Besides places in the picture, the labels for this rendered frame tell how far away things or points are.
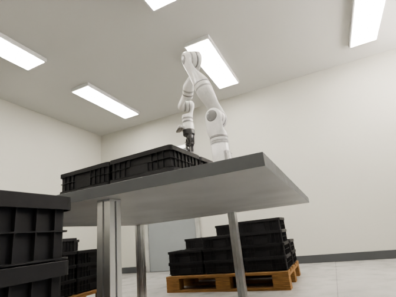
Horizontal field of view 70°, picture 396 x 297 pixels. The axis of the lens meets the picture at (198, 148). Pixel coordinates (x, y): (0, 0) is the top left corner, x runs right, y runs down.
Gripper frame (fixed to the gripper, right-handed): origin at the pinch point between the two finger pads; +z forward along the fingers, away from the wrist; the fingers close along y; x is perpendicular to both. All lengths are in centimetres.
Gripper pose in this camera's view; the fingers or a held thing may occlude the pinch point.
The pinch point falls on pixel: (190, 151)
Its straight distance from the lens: 173.6
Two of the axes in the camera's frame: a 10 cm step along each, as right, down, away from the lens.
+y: -2.8, 3.2, 9.1
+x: -9.5, 0.1, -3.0
